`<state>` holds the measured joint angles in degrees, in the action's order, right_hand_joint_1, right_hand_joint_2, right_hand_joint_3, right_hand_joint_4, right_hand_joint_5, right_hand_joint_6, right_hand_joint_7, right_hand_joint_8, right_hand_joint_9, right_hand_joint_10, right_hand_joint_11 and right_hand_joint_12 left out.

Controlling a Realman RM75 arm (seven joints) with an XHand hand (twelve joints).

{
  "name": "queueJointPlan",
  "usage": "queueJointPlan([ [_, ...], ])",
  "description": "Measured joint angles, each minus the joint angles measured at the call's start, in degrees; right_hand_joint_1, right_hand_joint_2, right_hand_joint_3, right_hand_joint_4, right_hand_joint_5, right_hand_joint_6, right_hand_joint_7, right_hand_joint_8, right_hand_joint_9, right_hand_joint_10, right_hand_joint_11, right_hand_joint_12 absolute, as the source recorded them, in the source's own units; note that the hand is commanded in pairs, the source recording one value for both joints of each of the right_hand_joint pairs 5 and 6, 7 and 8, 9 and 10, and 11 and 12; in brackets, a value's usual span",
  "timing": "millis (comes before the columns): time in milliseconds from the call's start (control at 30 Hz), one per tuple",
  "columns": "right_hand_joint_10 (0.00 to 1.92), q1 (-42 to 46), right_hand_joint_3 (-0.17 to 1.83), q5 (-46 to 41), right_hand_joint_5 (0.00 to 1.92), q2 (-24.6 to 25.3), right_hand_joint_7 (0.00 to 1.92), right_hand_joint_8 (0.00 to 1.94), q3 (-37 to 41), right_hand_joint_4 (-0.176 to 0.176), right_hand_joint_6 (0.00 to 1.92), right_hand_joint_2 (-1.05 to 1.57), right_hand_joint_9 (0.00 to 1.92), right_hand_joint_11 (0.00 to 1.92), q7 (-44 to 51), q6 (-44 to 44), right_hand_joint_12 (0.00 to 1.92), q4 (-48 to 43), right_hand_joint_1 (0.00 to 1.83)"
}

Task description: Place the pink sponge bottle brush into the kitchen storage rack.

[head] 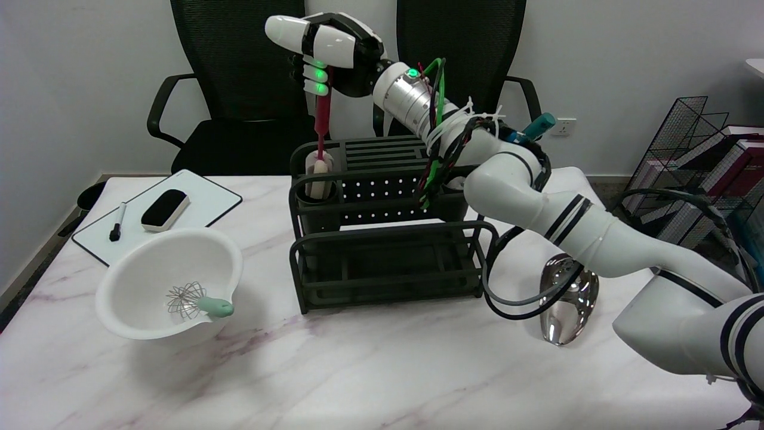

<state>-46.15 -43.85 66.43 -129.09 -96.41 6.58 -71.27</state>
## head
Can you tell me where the black whiteboard eraser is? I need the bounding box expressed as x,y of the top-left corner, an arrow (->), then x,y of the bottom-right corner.
141,189 -> 191,233

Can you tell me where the black mesh office chair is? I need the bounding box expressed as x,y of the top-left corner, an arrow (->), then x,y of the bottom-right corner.
147,0 -> 331,176
373,0 -> 543,172

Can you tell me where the white mixing bowl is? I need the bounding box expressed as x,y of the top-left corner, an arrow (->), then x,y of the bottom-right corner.
95,227 -> 244,341

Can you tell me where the small white whiteboard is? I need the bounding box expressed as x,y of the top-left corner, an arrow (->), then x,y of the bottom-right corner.
72,170 -> 243,267

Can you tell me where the black round chair base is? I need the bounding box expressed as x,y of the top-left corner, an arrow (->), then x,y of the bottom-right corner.
77,182 -> 108,212

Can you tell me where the green and black cable bundle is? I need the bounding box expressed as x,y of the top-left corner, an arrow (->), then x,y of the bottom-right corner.
416,57 -> 584,321

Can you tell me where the black wire magazine rack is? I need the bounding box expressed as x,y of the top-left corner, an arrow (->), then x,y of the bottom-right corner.
617,96 -> 764,281

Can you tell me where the shiny steel ladle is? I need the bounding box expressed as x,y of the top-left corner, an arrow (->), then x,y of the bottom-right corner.
539,253 -> 600,346

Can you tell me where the black whiteboard marker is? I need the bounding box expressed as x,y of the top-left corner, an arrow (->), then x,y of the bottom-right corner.
109,202 -> 128,242

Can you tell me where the dark green kitchen storage rack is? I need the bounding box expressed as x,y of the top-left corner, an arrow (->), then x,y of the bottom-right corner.
289,134 -> 499,315

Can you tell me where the pink sponge bottle brush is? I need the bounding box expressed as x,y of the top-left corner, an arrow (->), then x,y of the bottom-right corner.
304,69 -> 335,200

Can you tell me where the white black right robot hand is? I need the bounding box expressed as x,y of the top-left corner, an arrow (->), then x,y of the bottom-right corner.
264,13 -> 390,99

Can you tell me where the white dark red book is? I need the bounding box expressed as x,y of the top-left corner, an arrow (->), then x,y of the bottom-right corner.
651,141 -> 764,253
621,125 -> 764,210

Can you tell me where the green handled wire whisk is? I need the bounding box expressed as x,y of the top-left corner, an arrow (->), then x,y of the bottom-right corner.
166,282 -> 235,321

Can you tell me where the teal handled bottle brush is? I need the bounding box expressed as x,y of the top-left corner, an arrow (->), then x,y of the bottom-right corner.
518,113 -> 556,143

